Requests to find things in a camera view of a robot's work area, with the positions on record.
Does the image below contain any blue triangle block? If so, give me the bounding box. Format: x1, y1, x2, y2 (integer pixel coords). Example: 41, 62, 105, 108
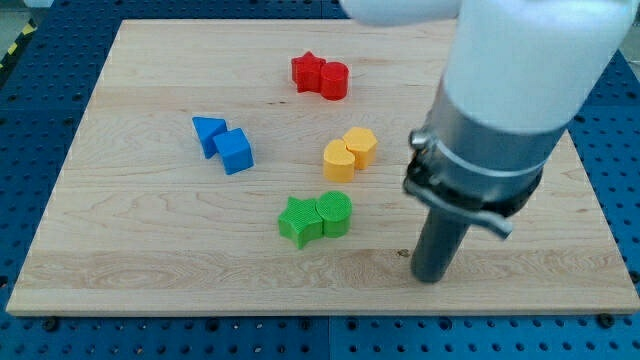
192, 117, 227, 159

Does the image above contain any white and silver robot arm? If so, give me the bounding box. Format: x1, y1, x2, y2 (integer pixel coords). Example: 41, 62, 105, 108
342, 0, 638, 241

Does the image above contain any red cylinder block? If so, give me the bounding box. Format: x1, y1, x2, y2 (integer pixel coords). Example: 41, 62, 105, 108
320, 62, 349, 101

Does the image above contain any green cylinder block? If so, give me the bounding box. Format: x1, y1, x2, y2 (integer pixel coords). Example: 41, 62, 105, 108
316, 191, 352, 238

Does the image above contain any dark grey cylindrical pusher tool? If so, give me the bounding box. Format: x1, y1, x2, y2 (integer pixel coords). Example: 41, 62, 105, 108
411, 210, 469, 283

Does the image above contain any yellow hexagon block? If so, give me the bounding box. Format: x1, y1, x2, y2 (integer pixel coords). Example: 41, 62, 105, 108
343, 127, 378, 170

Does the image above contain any red star block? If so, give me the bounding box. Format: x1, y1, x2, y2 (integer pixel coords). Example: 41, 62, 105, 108
290, 51, 326, 93

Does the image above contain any yellow heart block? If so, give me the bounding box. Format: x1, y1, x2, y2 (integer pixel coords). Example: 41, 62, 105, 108
323, 139, 355, 182

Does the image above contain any blue cube block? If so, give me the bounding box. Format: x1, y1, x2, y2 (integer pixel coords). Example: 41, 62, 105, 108
213, 128, 254, 175

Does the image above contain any green star block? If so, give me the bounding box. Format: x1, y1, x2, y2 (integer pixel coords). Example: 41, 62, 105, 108
278, 197, 324, 249

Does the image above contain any light wooden board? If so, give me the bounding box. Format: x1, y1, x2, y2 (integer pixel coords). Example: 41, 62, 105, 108
7, 20, 639, 317

